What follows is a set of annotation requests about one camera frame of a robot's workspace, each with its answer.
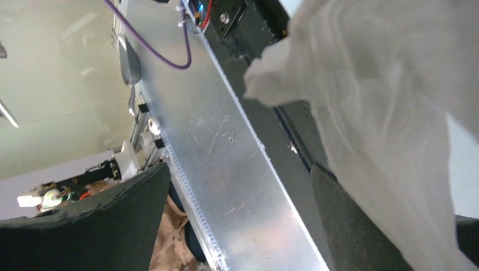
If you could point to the white plastic bag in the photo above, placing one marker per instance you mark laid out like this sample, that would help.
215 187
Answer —
381 77

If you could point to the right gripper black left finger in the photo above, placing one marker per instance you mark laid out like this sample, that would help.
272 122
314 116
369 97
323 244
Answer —
113 230

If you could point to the silver metal front plate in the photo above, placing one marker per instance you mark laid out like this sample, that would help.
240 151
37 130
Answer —
238 167

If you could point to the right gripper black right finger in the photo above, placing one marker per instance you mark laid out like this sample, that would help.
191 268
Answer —
354 241

